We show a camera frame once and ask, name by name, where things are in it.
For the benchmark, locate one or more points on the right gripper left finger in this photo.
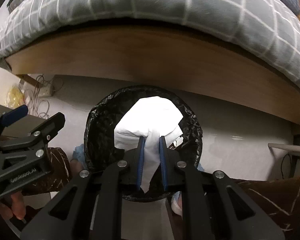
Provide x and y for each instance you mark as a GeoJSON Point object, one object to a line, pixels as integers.
{"type": "Point", "coordinates": [90, 206]}

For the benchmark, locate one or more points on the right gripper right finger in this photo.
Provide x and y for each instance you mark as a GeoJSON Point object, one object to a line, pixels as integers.
{"type": "Point", "coordinates": [213, 206]}

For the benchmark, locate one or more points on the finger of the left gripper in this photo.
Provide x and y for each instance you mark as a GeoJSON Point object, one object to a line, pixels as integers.
{"type": "Point", "coordinates": [14, 115]}
{"type": "Point", "coordinates": [50, 127]}

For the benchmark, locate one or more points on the white tissue paper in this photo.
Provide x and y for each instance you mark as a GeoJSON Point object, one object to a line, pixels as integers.
{"type": "Point", "coordinates": [151, 118]}

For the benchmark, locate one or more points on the black lined trash bin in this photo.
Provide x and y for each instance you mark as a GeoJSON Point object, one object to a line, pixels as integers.
{"type": "Point", "coordinates": [99, 148]}

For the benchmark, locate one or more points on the person's left hand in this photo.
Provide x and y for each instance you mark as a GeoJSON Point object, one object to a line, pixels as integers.
{"type": "Point", "coordinates": [15, 208]}

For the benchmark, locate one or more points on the yellow plastic bag on floor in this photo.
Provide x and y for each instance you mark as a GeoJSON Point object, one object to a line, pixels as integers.
{"type": "Point", "coordinates": [14, 97]}

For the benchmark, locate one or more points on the white power strip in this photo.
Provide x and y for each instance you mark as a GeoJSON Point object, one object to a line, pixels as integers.
{"type": "Point", "coordinates": [46, 91]}

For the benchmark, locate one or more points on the grey checkered bed sheet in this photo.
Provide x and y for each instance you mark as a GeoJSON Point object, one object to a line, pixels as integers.
{"type": "Point", "coordinates": [266, 28]}

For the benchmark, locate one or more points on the wooden bed frame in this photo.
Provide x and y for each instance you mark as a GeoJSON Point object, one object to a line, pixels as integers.
{"type": "Point", "coordinates": [186, 61]}

